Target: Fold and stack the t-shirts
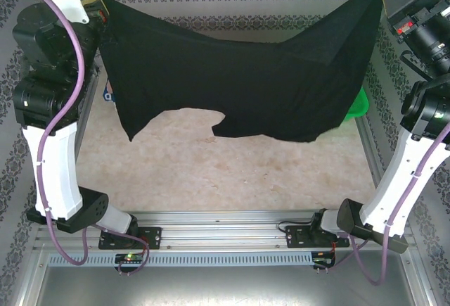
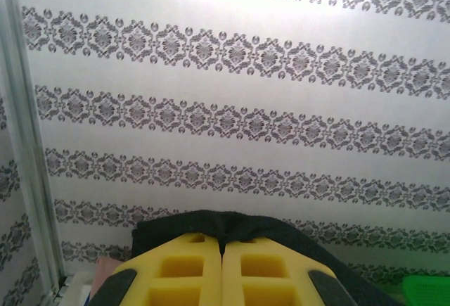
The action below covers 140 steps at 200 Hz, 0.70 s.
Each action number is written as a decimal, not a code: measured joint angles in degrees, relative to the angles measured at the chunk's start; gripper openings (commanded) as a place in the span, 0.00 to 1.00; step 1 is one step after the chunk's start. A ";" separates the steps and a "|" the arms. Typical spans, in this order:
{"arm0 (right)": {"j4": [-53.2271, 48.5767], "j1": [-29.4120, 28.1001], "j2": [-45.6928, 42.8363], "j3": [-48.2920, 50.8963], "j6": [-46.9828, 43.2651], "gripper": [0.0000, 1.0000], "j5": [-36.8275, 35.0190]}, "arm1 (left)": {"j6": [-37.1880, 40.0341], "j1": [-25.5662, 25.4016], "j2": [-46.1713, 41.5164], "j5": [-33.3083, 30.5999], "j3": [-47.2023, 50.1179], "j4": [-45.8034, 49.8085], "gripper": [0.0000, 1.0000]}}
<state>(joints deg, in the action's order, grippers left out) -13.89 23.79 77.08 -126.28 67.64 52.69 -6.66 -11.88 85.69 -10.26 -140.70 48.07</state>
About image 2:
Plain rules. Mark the pink folded t-shirt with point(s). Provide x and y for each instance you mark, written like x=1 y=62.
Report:
x=105 y=274

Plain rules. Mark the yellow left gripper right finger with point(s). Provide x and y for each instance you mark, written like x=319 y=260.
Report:
x=232 y=278

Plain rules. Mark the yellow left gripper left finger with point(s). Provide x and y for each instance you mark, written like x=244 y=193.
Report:
x=211 y=278

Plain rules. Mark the green plastic basket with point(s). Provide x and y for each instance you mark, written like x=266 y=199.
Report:
x=429 y=290

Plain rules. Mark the aluminium frame post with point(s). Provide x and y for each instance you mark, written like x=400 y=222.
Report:
x=24 y=109

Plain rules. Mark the black t-shirt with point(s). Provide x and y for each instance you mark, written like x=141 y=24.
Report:
x=246 y=225

